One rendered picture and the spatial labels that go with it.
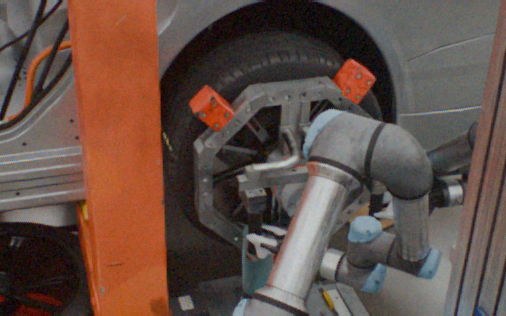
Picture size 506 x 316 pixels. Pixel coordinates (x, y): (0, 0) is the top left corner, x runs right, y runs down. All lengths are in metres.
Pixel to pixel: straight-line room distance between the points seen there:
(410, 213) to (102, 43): 0.71
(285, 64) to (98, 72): 0.74
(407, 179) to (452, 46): 1.01
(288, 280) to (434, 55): 1.17
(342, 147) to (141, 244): 0.55
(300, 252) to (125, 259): 0.49
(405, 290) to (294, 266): 1.77
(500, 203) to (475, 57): 1.49
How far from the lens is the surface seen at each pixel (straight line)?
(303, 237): 1.59
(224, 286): 2.91
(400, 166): 1.61
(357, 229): 1.95
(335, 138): 1.63
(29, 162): 2.35
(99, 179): 1.79
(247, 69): 2.24
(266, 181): 2.09
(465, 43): 2.60
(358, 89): 2.28
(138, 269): 1.94
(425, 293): 3.33
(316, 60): 2.30
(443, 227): 3.71
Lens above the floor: 2.09
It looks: 31 degrees down
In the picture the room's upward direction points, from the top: 2 degrees clockwise
